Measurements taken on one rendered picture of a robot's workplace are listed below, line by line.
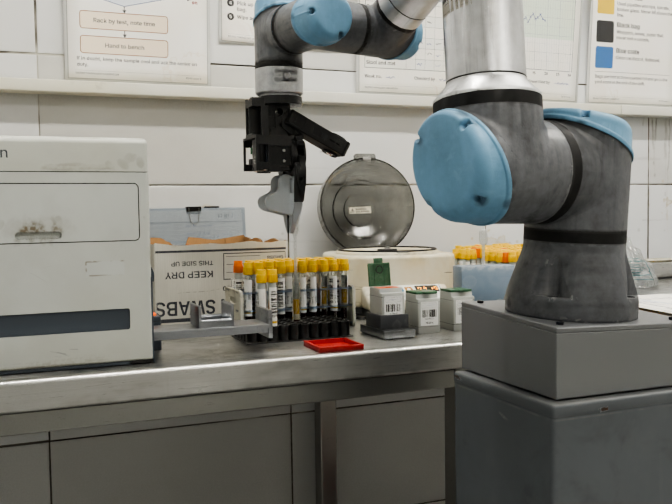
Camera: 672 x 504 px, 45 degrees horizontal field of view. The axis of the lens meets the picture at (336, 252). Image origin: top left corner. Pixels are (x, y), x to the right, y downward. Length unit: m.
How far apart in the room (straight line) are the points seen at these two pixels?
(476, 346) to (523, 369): 0.10
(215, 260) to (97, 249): 0.37
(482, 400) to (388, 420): 1.01
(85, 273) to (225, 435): 0.84
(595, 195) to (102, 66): 1.12
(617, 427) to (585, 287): 0.15
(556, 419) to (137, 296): 0.56
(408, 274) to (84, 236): 0.68
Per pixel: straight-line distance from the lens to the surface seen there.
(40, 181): 1.08
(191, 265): 1.41
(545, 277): 0.93
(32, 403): 1.07
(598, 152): 0.92
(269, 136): 1.24
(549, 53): 2.18
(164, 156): 1.75
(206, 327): 1.14
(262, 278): 1.23
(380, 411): 1.96
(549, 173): 0.86
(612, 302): 0.93
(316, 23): 1.16
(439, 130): 0.84
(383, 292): 1.27
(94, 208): 1.09
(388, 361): 1.18
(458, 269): 1.42
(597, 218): 0.93
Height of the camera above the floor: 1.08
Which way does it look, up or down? 3 degrees down
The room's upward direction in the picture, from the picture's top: 1 degrees counter-clockwise
